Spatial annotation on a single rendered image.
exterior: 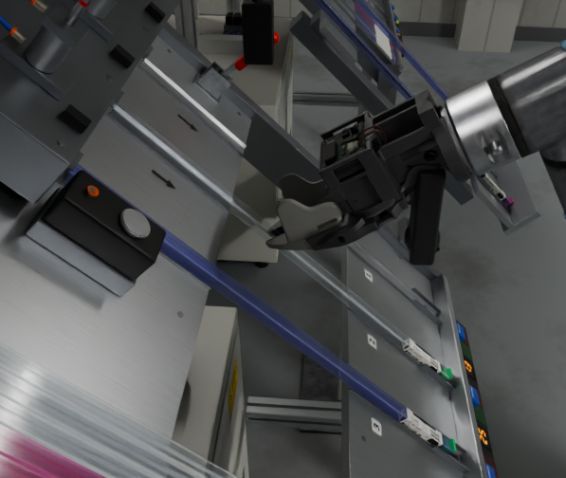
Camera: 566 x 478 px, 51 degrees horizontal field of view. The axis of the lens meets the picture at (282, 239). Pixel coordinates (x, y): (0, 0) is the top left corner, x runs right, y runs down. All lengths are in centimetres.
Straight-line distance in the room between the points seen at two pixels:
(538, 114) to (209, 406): 59
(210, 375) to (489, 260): 142
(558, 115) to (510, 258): 167
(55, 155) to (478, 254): 187
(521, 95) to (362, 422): 33
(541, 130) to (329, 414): 83
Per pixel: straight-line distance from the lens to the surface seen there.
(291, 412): 123
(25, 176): 42
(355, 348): 65
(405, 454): 64
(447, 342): 83
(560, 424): 175
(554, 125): 53
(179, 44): 74
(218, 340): 95
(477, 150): 53
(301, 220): 57
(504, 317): 196
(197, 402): 88
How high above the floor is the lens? 133
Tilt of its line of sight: 39 degrees down
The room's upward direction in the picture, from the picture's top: straight up
